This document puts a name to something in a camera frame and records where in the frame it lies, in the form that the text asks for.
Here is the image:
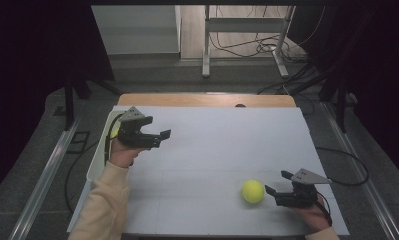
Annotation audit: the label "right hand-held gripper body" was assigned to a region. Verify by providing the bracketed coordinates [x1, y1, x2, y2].
[275, 168, 332, 209]

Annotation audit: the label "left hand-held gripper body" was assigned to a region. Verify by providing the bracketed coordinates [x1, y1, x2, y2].
[116, 106, 163, 150]

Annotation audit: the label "white plastic bin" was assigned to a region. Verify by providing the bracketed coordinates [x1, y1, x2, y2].
[86, 109, 128, 183]

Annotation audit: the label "person's left hand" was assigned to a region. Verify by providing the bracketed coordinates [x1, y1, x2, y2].
[108, 138, 149, 169]

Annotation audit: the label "person's right hand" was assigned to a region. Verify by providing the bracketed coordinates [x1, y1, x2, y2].
[291, 199, 333, 233]

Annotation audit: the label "wooden table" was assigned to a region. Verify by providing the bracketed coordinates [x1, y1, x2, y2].
[116, 93, 297, 108]

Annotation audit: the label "white board sheet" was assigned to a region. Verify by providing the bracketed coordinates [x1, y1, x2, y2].
[66, 105, 350, 236]

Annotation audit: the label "black tripod stand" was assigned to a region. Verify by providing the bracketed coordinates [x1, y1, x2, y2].
[62, 74, 123, 132]
[286, 63, 358, 134]

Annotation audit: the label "white cabinet panel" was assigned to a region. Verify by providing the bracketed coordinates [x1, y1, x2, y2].
[91, 4, 182, 56]

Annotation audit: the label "dark curtain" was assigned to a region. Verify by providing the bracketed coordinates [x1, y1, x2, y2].
[0, 0, 115, 201]
[293, 0, 399, 188]

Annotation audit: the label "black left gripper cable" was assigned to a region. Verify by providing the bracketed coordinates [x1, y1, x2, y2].
[104, 113, 125, 166]

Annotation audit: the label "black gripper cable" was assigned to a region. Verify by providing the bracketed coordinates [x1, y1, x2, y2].
[104, 113, 125, 166]
[316, 192, 333, 227]

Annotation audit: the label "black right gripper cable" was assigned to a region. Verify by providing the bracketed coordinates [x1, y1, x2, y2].
[316, 192, 333, 227]

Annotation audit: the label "black floor cable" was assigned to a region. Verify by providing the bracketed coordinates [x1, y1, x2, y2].
[315, 146, 370, 187]
[64, 139, 101, 214]

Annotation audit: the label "aluminium floor rail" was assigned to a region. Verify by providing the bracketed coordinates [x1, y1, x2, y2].
[320, 101, 399, 240]
[8, 118, 81, 240]

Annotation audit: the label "tangled black floor cables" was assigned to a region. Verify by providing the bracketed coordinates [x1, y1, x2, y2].
[209, 33, 308, 64]

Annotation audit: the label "white metal stand frame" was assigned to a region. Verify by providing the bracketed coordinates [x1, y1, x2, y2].
[201, 4, 296, 79]

